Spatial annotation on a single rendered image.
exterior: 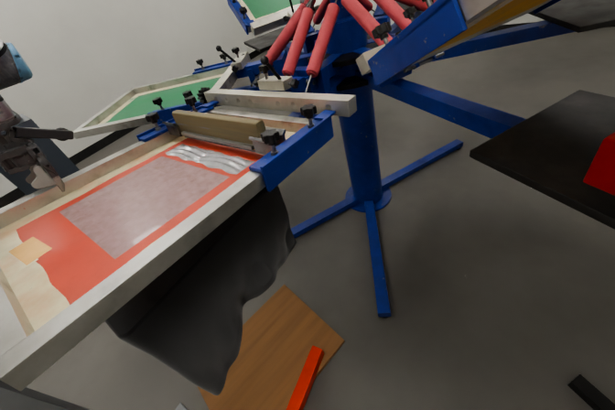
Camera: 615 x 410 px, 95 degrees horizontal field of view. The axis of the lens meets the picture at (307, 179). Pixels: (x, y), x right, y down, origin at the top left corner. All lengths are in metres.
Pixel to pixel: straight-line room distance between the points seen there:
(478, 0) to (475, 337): 1.31
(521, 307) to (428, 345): 0.45
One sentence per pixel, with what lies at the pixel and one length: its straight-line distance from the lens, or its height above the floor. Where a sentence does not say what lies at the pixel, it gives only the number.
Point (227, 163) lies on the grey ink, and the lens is 0.82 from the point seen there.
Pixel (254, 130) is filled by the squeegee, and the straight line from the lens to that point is 0.76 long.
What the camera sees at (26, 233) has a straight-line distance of 0.96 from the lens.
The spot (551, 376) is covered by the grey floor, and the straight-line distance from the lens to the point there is 1.59.
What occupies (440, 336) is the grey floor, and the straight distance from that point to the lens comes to 1.54.
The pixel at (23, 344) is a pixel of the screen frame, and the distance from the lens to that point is 0.59.
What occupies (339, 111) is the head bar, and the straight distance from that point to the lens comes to 0.87.
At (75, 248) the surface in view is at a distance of 0.78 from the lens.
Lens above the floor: 1.43
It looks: 38 degrees down
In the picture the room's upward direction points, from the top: 17 degrees counter-clockwise
